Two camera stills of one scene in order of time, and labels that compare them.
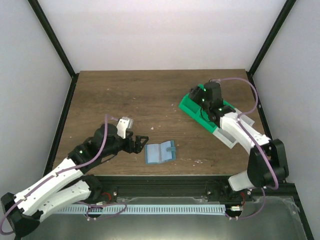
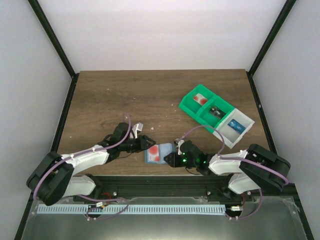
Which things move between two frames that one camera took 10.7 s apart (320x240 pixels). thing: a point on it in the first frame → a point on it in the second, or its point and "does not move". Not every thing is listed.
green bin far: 190,105 does not move
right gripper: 196,92 → 176,158
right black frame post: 286,8 does not move
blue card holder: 155,153 does not move
